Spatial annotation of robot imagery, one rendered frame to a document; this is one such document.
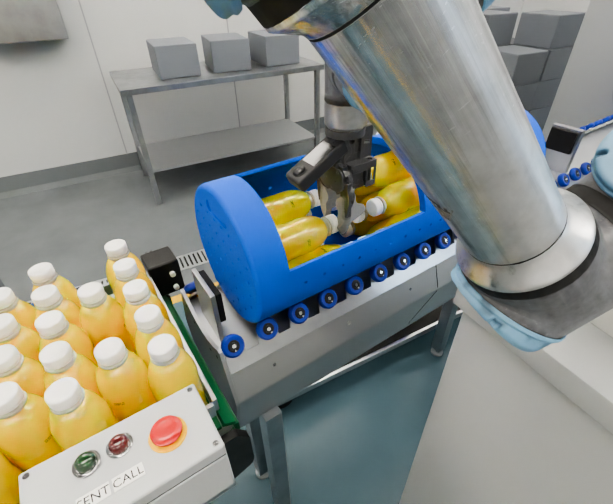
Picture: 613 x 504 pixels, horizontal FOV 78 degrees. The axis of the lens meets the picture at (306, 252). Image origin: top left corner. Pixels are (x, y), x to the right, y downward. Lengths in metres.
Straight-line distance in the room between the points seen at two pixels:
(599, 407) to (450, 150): 0.39
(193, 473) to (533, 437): 0.47
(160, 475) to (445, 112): 0.44
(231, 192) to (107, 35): 3.30
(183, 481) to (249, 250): 0.32
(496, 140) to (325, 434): 1.55
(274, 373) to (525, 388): 0.46
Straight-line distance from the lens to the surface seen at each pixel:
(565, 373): 0.57
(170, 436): 0.50
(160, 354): 0.58
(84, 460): 0.53
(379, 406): 1.81
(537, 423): 0.67
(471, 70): 0.25
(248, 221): 0.62
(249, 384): 0.81
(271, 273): 0.63
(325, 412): 1.77
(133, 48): 3.91
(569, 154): 1.65
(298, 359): 0.85
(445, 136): 0.25
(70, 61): 3.90
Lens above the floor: 1.53
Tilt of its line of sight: 37 degrees down
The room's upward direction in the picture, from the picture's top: 1 degrees counter-clockwise
